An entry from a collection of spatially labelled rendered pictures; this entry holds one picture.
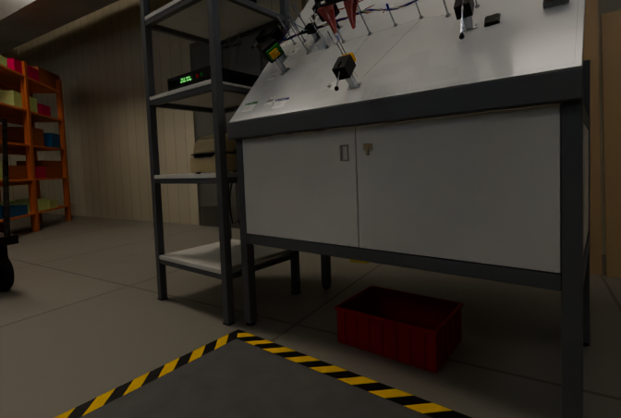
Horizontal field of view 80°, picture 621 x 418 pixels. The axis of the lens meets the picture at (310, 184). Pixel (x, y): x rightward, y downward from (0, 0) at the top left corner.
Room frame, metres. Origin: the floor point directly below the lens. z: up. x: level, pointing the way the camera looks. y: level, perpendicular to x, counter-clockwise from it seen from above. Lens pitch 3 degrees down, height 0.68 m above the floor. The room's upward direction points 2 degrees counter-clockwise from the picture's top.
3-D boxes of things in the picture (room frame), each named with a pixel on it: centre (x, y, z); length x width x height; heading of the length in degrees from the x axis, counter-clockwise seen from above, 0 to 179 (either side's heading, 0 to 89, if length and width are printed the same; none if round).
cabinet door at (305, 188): (1.37, 0.06, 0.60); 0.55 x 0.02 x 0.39; 51
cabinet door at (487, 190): (1.02, -0.37, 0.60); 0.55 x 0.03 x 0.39; 51
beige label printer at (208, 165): (1.81, 0.40, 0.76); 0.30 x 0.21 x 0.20; 145
